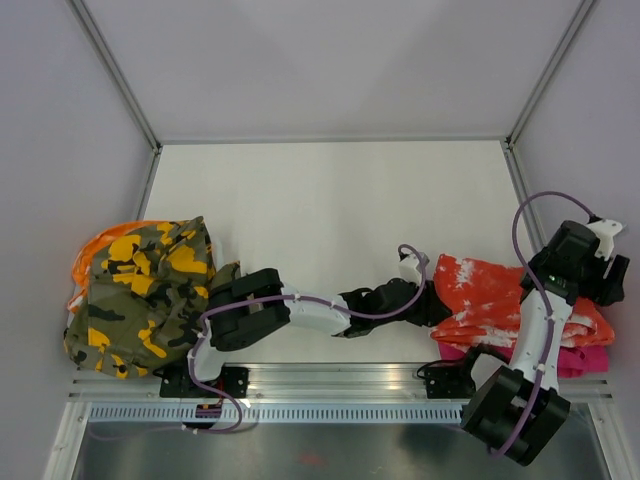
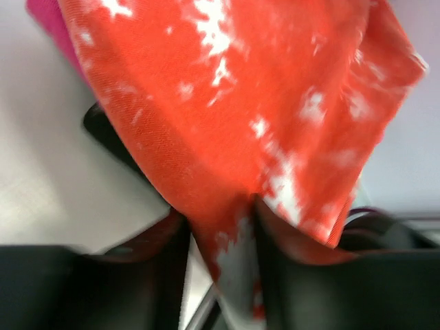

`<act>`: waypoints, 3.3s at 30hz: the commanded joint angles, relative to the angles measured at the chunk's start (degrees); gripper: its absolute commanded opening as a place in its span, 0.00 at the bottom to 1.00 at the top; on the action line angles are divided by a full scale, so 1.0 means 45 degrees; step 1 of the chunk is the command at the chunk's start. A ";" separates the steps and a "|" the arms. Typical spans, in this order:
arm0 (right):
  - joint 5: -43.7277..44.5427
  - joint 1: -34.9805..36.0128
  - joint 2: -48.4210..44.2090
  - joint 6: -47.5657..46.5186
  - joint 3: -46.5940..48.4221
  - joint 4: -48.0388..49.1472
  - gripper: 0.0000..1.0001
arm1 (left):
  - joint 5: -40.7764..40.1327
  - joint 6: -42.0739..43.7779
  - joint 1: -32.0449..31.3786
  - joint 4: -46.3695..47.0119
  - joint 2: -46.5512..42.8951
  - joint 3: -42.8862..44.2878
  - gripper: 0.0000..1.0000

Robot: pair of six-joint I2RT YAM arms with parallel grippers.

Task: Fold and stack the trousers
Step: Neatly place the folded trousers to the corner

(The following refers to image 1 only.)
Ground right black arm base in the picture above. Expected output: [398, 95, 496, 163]
[416, 360, 476, 400]

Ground pink folded trousers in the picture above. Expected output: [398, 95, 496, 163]
[438, 343, 610, 379]

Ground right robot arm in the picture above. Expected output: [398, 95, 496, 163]
[455, 216, 630, 466]

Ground slotted white cable duct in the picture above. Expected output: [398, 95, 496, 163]
[89, 402, 463, 425]

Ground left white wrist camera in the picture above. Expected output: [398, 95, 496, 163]
[398, 252, 430, 285]

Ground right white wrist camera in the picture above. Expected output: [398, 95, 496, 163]
[586, 219, 626, 261]

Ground orange white tie-dye trousers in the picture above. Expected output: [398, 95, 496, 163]
[431, 254, 615, 349]

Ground camouflage trousers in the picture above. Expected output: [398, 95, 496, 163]
[63, 217, 240, 379]

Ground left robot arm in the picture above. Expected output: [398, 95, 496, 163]
[182, 268, 452, 397]

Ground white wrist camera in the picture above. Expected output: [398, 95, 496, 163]
[398, 252, 430, 285]
[586, 219, 626, 261]

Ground orange plastic bag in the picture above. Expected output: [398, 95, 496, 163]
[67, 220, 159, 313]

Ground aluminium frame rail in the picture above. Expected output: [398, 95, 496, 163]
[64, 362, 614, 404]

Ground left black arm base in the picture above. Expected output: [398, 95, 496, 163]
[159, 362, 249, 399]

